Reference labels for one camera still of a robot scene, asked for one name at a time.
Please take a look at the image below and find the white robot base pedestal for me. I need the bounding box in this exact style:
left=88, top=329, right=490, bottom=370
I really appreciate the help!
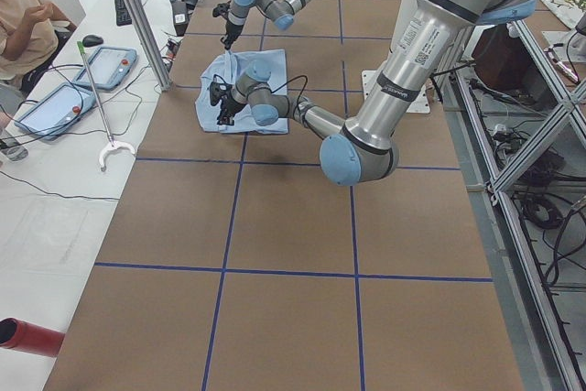
left=362, top=0, right=430, bottom=114

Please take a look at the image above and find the black keyboard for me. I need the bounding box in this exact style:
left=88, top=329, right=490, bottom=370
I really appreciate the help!
left=114, top=0, right=132, bottom=27

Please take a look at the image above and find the light blue t-shirt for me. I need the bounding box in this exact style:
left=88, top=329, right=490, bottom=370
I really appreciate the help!
left=195, top=49, right=288, bottom=135

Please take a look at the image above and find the reacher grabber stick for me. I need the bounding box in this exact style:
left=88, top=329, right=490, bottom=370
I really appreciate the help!
left=77, top=41, right=136, bottom=172

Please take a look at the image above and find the aluminium frame rail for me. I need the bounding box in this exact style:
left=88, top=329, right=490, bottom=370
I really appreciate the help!
left=448, top=19, right=586, bottom=391

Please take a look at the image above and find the far blue teach pendant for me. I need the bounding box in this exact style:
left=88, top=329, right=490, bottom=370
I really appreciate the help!
left=78, top=44, right=137, bottom=92

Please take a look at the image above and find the blue teach pendant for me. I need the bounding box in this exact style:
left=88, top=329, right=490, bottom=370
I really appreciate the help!
left=14, top=83, right=95, bottom=140
left=78, top=44, right=137, bottom=92

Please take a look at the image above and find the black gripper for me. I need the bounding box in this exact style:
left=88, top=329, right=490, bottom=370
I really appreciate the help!
left=209, top=81, right=243, bottom=126
left=221, top=21, right=243, bottom=50

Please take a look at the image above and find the seated person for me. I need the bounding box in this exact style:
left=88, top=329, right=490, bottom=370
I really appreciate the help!
left=1, top=0, right=77, bottom=95

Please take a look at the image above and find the near blue teach pendant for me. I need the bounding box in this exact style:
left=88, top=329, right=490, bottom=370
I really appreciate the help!
left=14, top=83, right=95, bottom=140

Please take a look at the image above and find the black computer mouse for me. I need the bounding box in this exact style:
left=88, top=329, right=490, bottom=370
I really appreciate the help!
left=81, top=34, right=103, bottom=48

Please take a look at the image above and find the red cylinder bottle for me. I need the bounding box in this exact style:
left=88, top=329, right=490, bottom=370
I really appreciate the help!
left=1, top=318, right=65, bottom=358

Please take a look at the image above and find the aluminium frame post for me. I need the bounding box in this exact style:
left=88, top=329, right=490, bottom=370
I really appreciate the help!
left=124, top=0, right=171, bottom=92

